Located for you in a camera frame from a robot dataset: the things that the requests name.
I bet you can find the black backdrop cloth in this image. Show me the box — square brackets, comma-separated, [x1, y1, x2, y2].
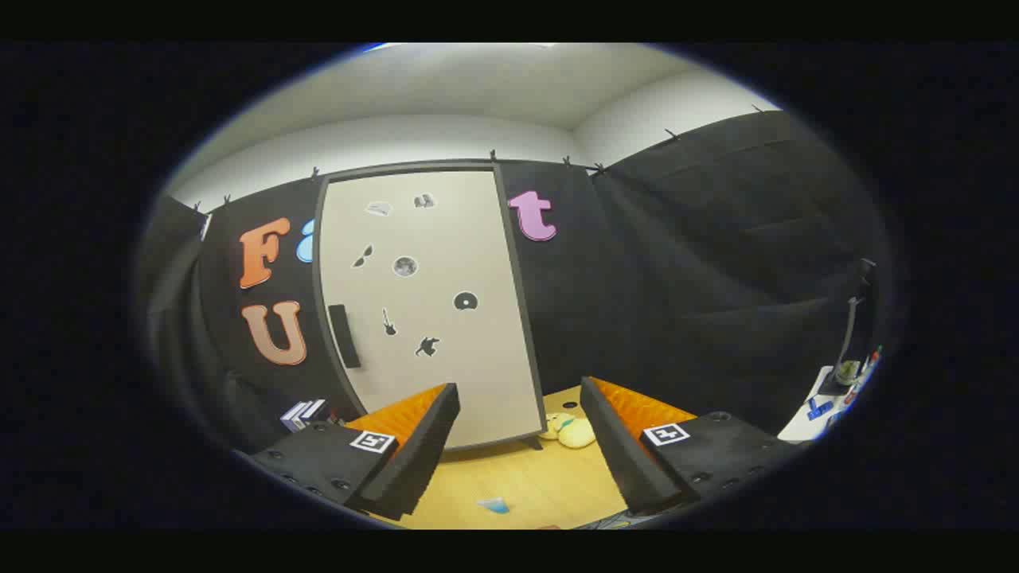
[142, 110, 896, 454]

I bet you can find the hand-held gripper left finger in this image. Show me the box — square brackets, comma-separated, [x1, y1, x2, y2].
[253, 383, 462, 520]

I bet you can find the yellow plush toy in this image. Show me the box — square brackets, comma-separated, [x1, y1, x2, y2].
[538, 411, 597, 450]

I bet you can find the grey cabinet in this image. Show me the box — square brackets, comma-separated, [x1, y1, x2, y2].
[314, 162, 549, 453]

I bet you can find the black door handle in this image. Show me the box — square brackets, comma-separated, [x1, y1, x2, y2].
[328, 304, 362, 368]

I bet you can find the beige cabinet door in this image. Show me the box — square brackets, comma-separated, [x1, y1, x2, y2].
[319, 169, 545, 450]

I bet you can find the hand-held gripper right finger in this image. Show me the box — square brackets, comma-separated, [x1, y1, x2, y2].
[580, 376, 802, 516]

